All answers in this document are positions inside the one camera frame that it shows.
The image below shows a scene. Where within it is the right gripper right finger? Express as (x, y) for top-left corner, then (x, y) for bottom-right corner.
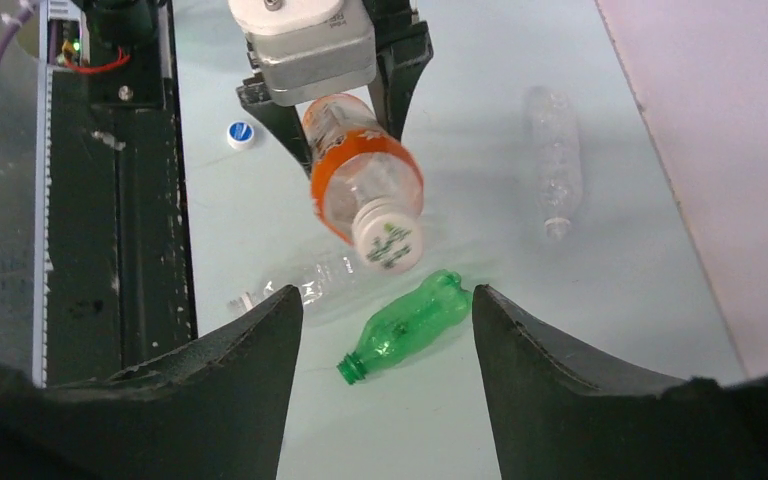
(472, 285), (768, 479)

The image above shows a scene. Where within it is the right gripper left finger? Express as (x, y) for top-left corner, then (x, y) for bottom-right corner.
(0, 286), (303, 479)

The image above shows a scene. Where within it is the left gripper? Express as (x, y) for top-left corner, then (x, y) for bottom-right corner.
(236, 0), (434, 178)

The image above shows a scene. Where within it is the orange label bottle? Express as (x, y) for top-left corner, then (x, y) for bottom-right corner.
(302, 93), (424, 244)

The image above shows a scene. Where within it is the white bottle cap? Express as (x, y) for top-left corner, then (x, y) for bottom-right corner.
(351, 197), (424, 274)

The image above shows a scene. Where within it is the green plastic bottle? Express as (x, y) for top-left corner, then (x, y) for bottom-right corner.
(336, 270), (473, 385)

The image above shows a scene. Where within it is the far clear bottle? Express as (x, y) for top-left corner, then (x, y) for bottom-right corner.
(526, 86), (584, 241)

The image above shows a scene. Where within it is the blue white cap left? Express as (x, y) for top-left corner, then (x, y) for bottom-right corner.
(225, 121), (256, 150)

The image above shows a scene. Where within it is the left circuit board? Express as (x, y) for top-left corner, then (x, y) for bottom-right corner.
(46, 19), (131, 75)

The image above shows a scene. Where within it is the clear bottle white ring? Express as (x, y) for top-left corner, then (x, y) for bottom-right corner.
(226, 250), (365, 316)

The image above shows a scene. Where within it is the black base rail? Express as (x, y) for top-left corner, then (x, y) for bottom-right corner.
(31, 1), (197, 386)

